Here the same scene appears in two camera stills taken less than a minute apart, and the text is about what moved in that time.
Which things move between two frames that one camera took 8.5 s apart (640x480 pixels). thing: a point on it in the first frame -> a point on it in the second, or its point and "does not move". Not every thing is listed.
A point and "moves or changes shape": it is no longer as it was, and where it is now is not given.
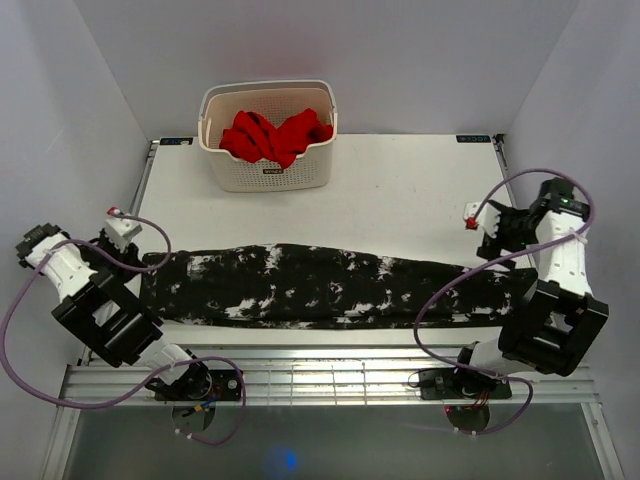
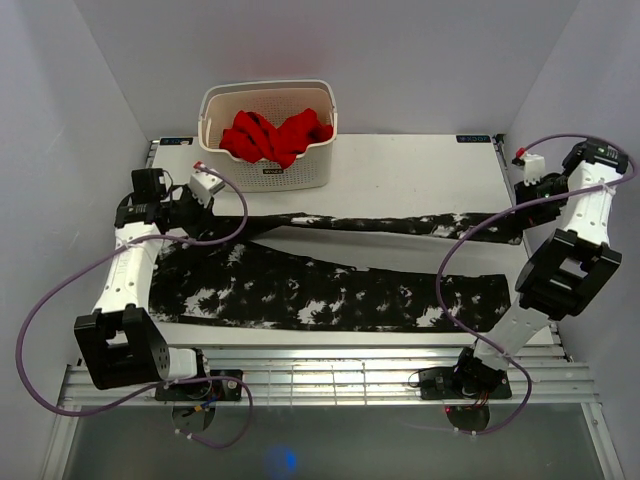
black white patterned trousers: (322, 285) moves or changes shape
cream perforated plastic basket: (274, 100) does not move
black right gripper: (492, 247) -> (534, 216)
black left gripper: (131, 257) -> (203, 216)
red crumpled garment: (257, 139) does not move
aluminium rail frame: (387, 376) does not move
